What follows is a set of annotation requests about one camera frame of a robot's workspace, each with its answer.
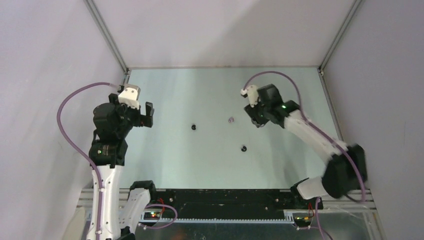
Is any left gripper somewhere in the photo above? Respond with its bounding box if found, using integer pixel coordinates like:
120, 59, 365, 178
109, 93, 154, 138

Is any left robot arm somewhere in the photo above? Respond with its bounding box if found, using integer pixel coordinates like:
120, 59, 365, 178
86, 93, 158, 240

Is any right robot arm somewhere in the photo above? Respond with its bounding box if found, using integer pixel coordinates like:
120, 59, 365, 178
240, 84, 368, 209

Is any left controller board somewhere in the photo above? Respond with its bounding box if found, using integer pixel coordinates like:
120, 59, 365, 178
143, 211, 162, 221

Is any controller board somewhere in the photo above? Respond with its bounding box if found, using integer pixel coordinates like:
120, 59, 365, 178
294, 216, 314, 223
143, 211, 162, 221

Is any right controller board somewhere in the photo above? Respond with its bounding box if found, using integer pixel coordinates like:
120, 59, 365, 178
294, 216, 314, 223

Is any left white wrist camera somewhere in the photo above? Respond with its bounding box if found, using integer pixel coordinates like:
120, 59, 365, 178
118, 84, 141, 110

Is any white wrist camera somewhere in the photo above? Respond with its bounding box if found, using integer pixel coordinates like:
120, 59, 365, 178
118, 84, 141, 110
240, 85, 259, 108

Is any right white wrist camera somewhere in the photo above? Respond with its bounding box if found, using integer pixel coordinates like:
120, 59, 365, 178
240, 85, 259, 108

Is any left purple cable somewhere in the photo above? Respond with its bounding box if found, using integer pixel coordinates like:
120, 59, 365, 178
56, 82, 119, 240

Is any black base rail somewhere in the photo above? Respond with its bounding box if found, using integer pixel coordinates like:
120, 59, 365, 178
151, 189, 308, 221

